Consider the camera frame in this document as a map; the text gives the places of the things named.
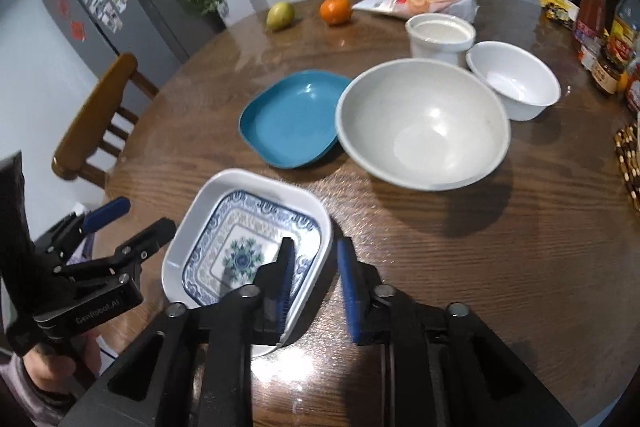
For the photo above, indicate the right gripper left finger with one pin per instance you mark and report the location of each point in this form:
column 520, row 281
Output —
column 275, row 280

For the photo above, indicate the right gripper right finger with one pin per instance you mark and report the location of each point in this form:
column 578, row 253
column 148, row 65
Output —
column 364, row 317

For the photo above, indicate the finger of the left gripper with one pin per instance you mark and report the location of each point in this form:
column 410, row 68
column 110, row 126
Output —
column 144, row 245
column 98, row 219

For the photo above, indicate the blue patterned square dish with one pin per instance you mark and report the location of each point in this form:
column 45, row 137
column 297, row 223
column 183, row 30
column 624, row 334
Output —
column 236, row 224

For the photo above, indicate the teal square plate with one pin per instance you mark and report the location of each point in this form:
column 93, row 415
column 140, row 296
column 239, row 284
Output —
column 291, row 124

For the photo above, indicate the large white bowl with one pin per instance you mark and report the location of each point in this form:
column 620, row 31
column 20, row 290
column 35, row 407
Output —
column 422, row 124

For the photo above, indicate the white ceramic ramekin pot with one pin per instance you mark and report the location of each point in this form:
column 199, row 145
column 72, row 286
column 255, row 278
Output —
column 440, row 37

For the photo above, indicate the small white bowl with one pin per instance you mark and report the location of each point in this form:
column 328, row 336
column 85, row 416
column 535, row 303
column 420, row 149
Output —
column 525, row 85

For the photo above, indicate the person's left hand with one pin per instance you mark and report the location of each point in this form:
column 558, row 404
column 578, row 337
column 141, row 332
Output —
column 55, row 373

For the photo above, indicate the left side wooden chair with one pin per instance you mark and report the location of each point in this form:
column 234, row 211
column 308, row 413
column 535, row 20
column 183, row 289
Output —
column 86, row 134

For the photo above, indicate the grey refrigerator with magnets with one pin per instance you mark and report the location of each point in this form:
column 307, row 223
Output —
column 162, row 34

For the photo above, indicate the green pear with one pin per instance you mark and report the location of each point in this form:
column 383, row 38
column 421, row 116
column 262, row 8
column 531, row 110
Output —
column 280, row 16

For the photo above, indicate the orange tangerine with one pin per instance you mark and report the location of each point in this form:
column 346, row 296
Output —
column 335, row 12

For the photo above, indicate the white snack bag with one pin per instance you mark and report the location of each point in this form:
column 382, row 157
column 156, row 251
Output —
column 405, row 9

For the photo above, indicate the small white lid jar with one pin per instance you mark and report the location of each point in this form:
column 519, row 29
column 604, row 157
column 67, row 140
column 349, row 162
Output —
column 588, row 55

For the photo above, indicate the brown sauce jar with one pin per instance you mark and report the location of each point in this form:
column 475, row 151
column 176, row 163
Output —
column 609, row 73

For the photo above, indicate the red label jar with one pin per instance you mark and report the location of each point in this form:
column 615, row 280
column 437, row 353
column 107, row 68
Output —
column 632, row 92

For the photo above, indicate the yellow snack packet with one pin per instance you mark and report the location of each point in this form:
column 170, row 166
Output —
column 562, row 12

